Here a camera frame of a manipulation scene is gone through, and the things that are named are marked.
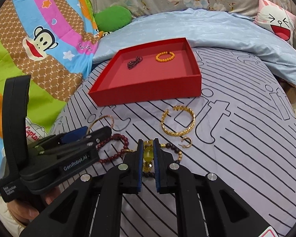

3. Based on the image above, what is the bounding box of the yellow and brown bead bracelet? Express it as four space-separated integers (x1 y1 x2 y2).
123 139 183 178

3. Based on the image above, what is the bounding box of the dark beaded bracelet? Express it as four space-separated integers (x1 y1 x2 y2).
126 55 143 71

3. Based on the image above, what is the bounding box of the orange bead bracelet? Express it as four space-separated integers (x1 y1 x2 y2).
155 51 176 62

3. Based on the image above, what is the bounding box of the left hand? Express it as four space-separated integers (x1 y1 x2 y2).
7 187 61 225

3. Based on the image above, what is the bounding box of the small gold hoop earring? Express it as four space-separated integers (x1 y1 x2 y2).
179 136 192 149

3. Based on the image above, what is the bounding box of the thin gold bangle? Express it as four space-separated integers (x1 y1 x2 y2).
85 114 115 135

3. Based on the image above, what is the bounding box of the striped grey bed sheet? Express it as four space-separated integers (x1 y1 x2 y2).
51 48 296 236

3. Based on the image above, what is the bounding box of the red shallow tray box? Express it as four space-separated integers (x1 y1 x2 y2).
89 38 201 106

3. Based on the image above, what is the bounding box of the colourful monkey cartoon quilt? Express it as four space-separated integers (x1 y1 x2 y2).
0 0 100 164

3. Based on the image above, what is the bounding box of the green plush pillow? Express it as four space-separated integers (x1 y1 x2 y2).
93 5 132 32

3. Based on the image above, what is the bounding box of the light blue blanket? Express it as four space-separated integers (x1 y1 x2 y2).
92 9 296 86

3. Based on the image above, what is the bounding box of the pink white cat cushion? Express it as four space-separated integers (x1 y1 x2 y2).
254 0 296 45

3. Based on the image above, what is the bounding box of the dark red bead bracelet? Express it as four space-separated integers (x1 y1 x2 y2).
96 133 130 165

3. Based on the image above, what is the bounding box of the wide gold cuff bracelet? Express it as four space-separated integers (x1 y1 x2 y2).
160 105 196 136

